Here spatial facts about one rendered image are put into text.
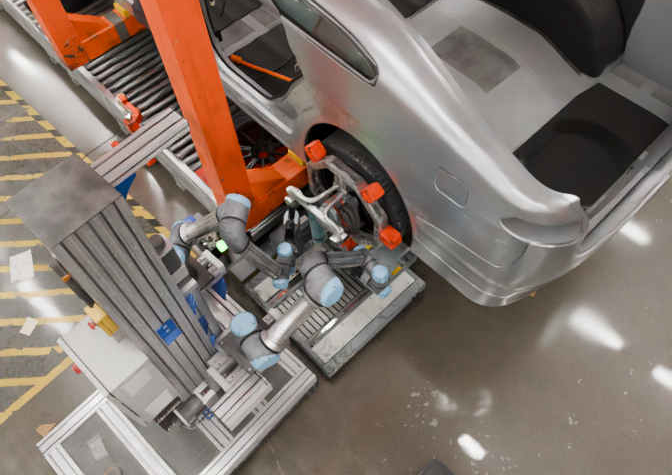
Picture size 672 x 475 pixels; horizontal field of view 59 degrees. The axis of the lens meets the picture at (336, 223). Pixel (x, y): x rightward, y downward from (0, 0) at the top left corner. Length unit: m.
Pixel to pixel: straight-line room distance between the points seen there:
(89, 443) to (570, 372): 2.70
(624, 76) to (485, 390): 1.99
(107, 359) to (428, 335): 1.95
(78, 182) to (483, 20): 2.65
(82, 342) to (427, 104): 1.65
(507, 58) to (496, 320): 1.55
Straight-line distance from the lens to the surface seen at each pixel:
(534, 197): 2.26
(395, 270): 3.68
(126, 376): 2.48
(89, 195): 1.89
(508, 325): 3.81
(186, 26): 2.42
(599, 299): 4.05
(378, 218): 2.91
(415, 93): 2.38
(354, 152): 2.90
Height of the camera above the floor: 3.43
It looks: 58 degrees down
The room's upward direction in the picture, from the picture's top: 5 degrees counter-clockwise
